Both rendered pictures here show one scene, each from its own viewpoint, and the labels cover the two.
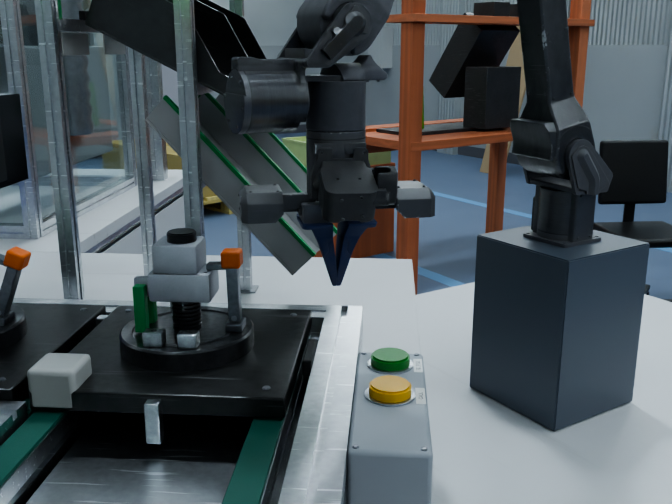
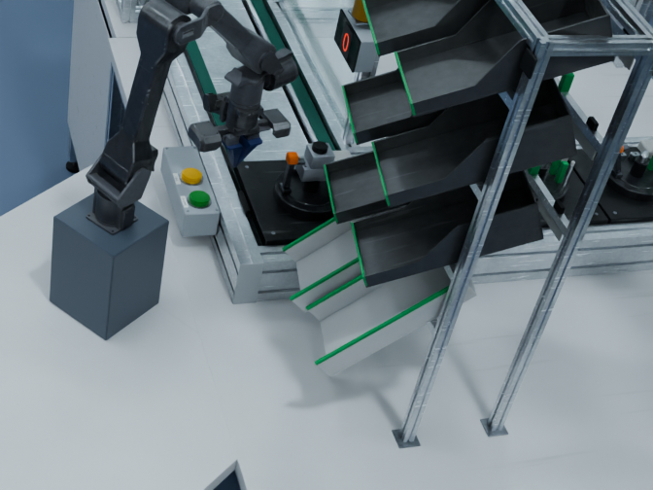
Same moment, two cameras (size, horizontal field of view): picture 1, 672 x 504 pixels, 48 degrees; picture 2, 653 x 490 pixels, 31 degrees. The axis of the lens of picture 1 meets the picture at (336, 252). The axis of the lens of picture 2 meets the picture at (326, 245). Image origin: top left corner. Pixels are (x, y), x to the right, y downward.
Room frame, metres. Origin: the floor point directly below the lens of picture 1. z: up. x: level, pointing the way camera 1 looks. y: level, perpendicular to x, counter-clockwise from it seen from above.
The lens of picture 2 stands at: (2.38, -0.73, 2.39)
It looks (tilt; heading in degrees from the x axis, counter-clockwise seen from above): 40 degrees down; 150
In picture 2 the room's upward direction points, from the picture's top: 14 degrees clockwise
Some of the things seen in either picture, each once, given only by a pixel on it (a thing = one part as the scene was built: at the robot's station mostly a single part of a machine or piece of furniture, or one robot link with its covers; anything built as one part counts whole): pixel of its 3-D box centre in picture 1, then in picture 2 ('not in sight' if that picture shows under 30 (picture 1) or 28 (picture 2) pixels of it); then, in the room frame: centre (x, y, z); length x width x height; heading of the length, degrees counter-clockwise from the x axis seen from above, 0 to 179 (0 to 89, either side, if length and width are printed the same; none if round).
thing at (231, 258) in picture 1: (225, 285); (293, 170); (0.75, 0.11, 1.04); 0.04 x 0.02 x 0.08; 86
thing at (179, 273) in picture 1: (173, 263); (322, 159); (0.75, 0.17, 1.06); 0.08 x 0.04 x 0.07; 86
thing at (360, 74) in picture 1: (336, 92); (248, 81); (0.73, 0.00, 1.24); 0.09 x 0.06 x 0.07; 116
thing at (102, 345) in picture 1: (188, 352); (307, 200); (0.75, 0.16, 0.96); 0.24 x 0.24 x 0.02; 86
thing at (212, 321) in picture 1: (188, 336); (309, 192); (0.75, 0.16, 0.98); 0.14 x 0.14 x 0.02
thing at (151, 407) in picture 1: (154, 421); not in sight; (0.63, 0.17, 0.95); 0.01 x 0.01 x 0.04; 86
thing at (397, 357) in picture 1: (390, 363); (198, 200); (0.72, -0.06, 0.96); 0.04 x 0.04 x 0.02
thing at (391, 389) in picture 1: (390, 393); (190, 177); (0.65, -0.05, 0.96); 0.04 x 0.04 x 0.02
